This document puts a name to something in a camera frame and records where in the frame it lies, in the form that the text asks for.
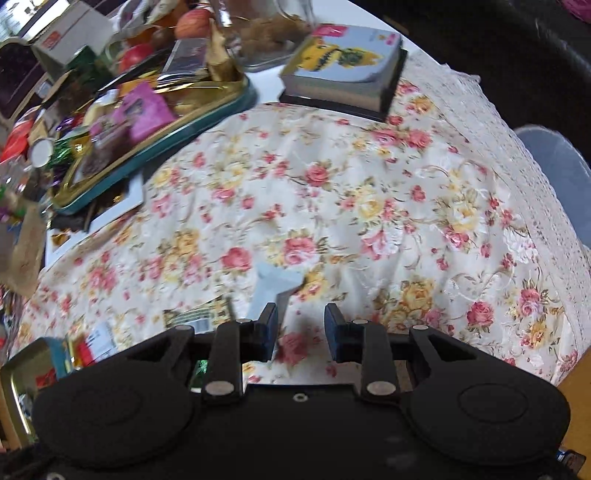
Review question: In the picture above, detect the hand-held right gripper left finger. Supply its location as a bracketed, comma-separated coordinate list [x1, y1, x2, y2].
[124, 302, 279, 404]

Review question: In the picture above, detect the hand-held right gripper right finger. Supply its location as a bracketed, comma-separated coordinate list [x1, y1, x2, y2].
[324, 303, 481, 403]

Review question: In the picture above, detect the gold tin tray teal rim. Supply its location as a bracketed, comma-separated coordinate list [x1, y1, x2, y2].
[50, 74, 258, 217]
[0, 337, 75, 450]

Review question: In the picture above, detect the gold striped snack packet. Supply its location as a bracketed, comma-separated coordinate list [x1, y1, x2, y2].
[163, 295, 235, 334]

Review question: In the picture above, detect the floral tablecloth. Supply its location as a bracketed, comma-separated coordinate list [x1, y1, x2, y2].
[9, 51, 580, 393]

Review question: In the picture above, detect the white red snack packet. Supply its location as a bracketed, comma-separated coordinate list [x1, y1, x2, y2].
[69, 320, 122, 367]

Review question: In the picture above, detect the pink snack packet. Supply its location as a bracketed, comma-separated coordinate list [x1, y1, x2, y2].
[112, 83, 177, 145]

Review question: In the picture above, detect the kraft paper pouch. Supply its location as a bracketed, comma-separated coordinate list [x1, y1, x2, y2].
[0, 198, 51, 298]

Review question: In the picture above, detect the thick picture book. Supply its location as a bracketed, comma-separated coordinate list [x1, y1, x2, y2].
[278, 24, 409, 123]

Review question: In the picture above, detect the dark silver snack packet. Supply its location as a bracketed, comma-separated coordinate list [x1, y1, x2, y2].
[161, 37, 208, 75]

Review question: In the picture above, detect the large glass jar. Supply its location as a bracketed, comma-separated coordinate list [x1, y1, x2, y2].
[210, 0, 319, 73]

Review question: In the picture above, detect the black leather sofa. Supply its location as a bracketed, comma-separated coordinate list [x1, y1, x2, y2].
[351, 0, 591, 139]

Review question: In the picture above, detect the black chaise lounge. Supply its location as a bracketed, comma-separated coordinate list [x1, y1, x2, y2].
[0, 39, 47, 121]

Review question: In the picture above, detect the white desk calendar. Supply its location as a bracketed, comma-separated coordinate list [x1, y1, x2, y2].
[32, 0, 114, 65]

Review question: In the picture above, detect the white flat frame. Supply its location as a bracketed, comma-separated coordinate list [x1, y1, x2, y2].
[44, 173, 146, 266]

